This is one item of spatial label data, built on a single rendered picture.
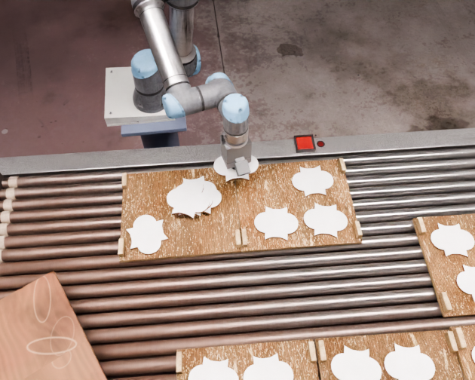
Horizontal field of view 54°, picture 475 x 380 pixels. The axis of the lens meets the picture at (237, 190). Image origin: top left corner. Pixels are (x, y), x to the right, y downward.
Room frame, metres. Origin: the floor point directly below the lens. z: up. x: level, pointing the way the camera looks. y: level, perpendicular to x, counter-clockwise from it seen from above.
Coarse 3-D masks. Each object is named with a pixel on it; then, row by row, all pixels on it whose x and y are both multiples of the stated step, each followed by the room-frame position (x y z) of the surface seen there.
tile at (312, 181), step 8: (304, 168) 0.98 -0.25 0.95; (312, 168) 0.98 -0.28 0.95; (296, 176) 0.95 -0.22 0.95; (304, 176) 0.95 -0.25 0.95; (312, 176) 0.95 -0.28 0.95; (320, 176) 0.95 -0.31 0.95; (328, 176) 0.95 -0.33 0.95; (296, 184) 0.91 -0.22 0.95; (304, 184) 0.91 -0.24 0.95; (312, 184) 0.91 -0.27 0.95; (320, 184) 0.91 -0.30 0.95; (328, 184) 0.91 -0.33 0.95; (304, 192) 0.88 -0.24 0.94; (312, 192) 0.88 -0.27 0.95; (320, 192) 0.88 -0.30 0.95
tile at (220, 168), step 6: (252, 156) 0.94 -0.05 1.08; (216, 162) 0.92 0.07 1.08; (222, 162) 0.92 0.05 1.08; (252, 162) 0.92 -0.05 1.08; (216, 168) 0.89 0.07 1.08; (222, 168) 0.89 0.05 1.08; (252, 168) 0.89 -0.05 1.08; (222, 174) 0.87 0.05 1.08; (228, 174) 0.87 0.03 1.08; (234, 174) 0.87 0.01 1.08; (246, 174) 0.87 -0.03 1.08; (228, 180) 0.84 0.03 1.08
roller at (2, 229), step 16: (464, 192) 0.90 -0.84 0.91; (368, 208) 0.83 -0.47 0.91; (384, 208) 0.84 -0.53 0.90; (0, 224) 0.76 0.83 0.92; (16, 224) 0.76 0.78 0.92; (32, 224) 0.76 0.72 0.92; (48, 224) 0.76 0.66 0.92; (64, 224) 0.76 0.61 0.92; (80, 224) 0.76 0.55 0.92; (96, 224) 0.77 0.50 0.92; (112, 224) 0.77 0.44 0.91
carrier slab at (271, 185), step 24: (264, 168) 0.99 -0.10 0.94; (288, 168) 0.99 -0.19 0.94; (336, 168) 0.99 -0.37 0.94; (240, 192) 0.88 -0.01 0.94; (264, 192) 0.88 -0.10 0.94; (288, 192) 0.88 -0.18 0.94; (336, 192) 0.88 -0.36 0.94; (240, 216) 0.78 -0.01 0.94; (264, 240) 0.69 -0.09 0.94; (288, 240) 0.69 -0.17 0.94; (312, 240) 0.69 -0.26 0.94; (336, 240) 0.69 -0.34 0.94; (360, 240) 0.69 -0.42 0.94
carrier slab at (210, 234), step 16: (128, 176) 0.95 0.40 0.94; (144, 176) 0.95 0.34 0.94; (160, 176) 0.95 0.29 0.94; (176, 176) 0.95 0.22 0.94; (192, 176) 0.95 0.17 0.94; (208, 176) 0.95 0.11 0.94; (224, 176) 0.95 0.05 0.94; (128, 192) 0.88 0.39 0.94; (144, 192) 0.88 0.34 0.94; (160, 192) 0.88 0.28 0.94; (224, 192) 0.88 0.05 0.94; (128, 208) 0.82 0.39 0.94; (144, 208) 0.82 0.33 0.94; (160, 208) 0.82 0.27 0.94; (224, 208) 0.82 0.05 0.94; (128, 224) 0.75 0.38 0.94; (176, 224) 0.75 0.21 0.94; (192, 224) 0.75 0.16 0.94; (208, 224) 0.75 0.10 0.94; (224, 224) 0.75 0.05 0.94; (128, 240) 0.69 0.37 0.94; (176, 240) 0.69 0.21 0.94; (192, 240) 0.69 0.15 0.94; (208, 240) 0.69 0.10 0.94; (224, 240) 0.69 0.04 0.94; (128, 256) 0.63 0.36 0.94; (144, 256) 0.63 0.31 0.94; (160, 256) 0.63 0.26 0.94; (176, 256) 0.63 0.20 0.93; (192, 256) 0.64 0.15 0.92
